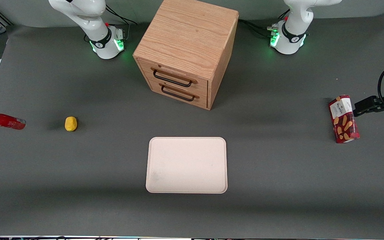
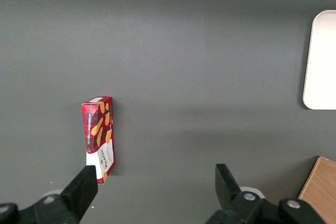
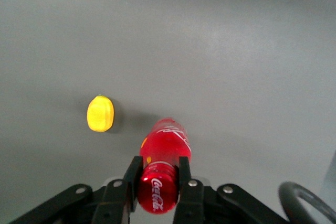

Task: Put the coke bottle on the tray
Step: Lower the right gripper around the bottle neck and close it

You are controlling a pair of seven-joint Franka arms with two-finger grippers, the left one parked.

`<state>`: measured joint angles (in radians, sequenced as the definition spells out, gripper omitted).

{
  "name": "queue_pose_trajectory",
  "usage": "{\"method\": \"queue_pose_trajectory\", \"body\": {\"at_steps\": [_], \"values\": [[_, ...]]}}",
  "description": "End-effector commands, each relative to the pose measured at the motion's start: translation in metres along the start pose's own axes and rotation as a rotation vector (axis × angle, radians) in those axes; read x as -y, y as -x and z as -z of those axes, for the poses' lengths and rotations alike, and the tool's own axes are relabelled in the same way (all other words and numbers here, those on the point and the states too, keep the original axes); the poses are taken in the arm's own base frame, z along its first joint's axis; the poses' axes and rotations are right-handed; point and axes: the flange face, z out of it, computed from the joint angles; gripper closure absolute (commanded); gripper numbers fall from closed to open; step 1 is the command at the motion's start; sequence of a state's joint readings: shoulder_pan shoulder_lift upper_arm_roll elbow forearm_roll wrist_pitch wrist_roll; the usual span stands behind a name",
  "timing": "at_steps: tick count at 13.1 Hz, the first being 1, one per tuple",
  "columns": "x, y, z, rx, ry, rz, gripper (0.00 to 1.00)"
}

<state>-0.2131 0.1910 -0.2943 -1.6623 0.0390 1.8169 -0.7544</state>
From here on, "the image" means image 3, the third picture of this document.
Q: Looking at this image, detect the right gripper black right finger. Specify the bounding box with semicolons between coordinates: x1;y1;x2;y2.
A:
173;156;205;224

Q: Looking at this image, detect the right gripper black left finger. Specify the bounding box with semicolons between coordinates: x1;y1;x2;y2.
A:
91;155;144;224

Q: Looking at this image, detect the red coke bottle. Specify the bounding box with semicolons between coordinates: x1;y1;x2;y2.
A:
136;118;193;215

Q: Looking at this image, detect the yellow toy lemon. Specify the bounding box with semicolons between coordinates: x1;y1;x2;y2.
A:
86;94;115;133

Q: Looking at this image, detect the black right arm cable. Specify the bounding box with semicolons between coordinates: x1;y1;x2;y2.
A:
277;181;336;224

